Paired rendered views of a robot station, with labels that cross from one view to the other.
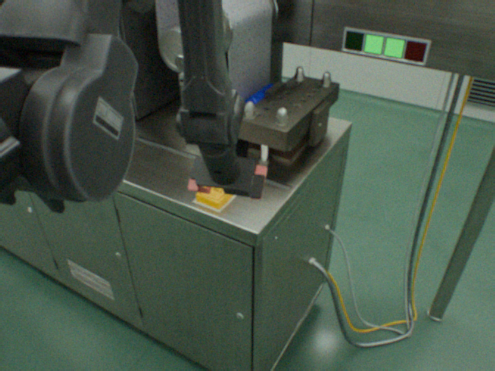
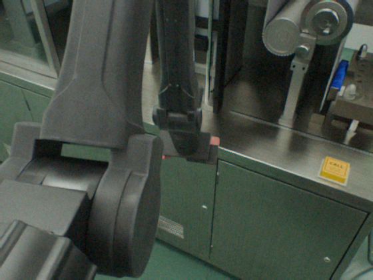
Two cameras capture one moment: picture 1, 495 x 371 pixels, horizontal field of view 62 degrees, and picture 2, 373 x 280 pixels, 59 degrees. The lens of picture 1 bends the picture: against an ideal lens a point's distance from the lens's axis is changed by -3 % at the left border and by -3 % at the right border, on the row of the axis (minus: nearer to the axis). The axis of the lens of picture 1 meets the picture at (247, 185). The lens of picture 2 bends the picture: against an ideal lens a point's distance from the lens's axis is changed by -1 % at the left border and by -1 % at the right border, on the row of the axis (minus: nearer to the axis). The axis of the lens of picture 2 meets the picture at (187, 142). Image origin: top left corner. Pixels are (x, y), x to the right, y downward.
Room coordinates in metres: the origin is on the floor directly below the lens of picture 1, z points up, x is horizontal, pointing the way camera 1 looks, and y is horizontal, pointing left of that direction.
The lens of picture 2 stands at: (0.18, 0.55, 1.63)
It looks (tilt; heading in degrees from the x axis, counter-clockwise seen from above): 41 degrees down; 358
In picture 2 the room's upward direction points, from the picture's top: straight up
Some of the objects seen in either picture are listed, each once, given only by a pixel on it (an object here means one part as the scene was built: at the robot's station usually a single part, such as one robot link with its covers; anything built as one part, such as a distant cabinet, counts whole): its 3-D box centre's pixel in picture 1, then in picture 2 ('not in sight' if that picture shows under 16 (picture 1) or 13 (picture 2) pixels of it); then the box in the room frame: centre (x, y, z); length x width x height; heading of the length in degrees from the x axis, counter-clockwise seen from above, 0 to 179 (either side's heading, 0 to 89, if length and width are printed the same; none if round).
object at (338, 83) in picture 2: (257, 98); (339, 76); (1.20, -0.03, 1.03); 0.21 x 0.04 x 0.03; 149
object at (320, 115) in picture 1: (320, 123); not in sight; (1.15, -0.22, 0.96); 0.10 x 0.03 x 0.11; 149
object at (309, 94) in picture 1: (291, 107); (367, 84); (1.18, -0.14, 1.00); 0.40 x 0.16 x 0.06; 149
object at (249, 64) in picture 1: (250, 70); (340, 52); (1.21, -0.01, 1.11); 0.23 x 0.01 x 0.18; 149
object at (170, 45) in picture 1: (201, 39); (292, 23); (1.30, 0.14, 1.17); 0.26 x 0.12 x 0.12; 149
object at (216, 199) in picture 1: (214, 195); (334, 169); (0.85, 0.08, 0.91); 0.07 x 0.07 x 0.02; 59
